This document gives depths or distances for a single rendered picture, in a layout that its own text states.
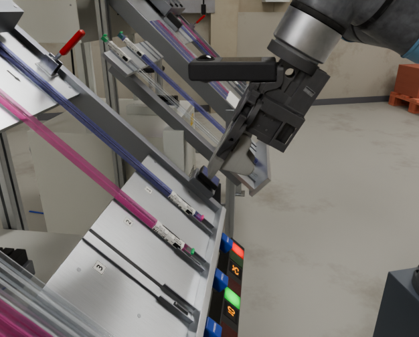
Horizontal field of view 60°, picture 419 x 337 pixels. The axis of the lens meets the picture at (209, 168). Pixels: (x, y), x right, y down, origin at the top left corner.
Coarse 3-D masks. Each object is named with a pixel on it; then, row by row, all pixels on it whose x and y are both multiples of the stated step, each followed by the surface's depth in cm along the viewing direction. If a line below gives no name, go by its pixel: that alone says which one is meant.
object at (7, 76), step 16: (16, 48) 67; (0, 64) 61; (32, 64) 68; (0, 80) 58; (16, 80) 61; (48, 80) 68; (64, 80) 72; (16, 96) 58; (32, 96) 61; (48, 96) 64; (64, 96) 68; (0, 112) 53; (32, 112) 58; (0, 128) 51
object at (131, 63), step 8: (104, 40) 85; (136, 64) 87; (144, 72) 87; (152, 80) 88; (160, 88) 88; (168, 96) 89; (176, 104) 89; (184, 112) 90; (192, 120) 90; (200, 128) 91; (208, 136) 91; (216, 144) 92; (256, 176) 94
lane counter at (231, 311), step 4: (224, 304) 61; (228, 304) 62; (224, 308) 61; (228, 308) 61; (232, 308) 62; (224, 312) 60; (228, 312) 61; (232, 312) 61; (236, 312) 62; (228, 316) 60; (232, 316) 61; (236, 316) 61; (232, 320) 60; (236, 320) 61; (236, 324) 60
